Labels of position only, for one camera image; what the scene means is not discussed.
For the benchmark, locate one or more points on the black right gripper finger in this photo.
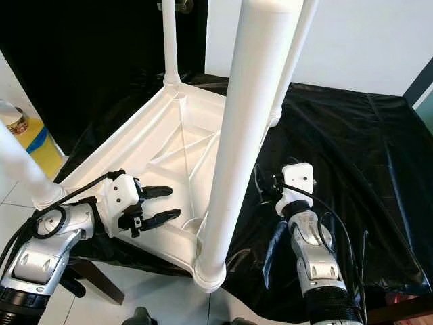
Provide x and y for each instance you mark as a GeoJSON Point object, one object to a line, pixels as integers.
{"type": "Point", "coordinates": [259, 183]}

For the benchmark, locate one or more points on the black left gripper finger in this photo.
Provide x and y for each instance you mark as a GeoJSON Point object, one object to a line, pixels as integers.
{"type": "Point", "coordinates": [158, 192]}
{"type": "Point", "coordinates": [161, 217]}

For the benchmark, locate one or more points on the black plastic sheet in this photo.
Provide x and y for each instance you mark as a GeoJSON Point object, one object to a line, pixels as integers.
{"type": "Point", "coordinates": [365, 176]}

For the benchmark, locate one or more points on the dark grey left robot foot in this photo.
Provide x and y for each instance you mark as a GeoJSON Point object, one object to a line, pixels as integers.
{"type": "Point", "coordinates": [142, 317]}

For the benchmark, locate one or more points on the dark grey robot foot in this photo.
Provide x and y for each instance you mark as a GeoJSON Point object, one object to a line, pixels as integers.
{"type": "Point", "coordinates": [142, 317]}
{"type": "Point", "coordinates": [241, 321]}

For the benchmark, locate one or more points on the yellow box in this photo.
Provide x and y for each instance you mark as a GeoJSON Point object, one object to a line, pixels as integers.
{"type": "Point", "coordinates": [44, 145]}

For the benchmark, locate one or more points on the dark grey right robot foot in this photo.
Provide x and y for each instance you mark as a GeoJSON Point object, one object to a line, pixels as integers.
{"type": "Point", "coordinates": [241, 321]}

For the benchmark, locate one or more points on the instant noodle cup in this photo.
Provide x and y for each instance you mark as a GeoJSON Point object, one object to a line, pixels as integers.
{"type": "Point", "coordinates": [15, 118]}

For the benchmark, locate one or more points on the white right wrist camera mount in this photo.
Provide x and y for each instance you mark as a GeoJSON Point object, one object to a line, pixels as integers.
{"type": "Point", "coordinates": [296, 181]}

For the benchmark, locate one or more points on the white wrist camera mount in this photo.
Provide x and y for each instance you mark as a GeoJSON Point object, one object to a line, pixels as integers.
{"type": "Point", "coordinates": [296, 181]}
{"type": "Point", "coordinates": [122, 193]}

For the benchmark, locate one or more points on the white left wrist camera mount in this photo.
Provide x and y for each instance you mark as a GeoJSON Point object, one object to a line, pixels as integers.
{"type": "Point", "coordinates": [122, 193]}

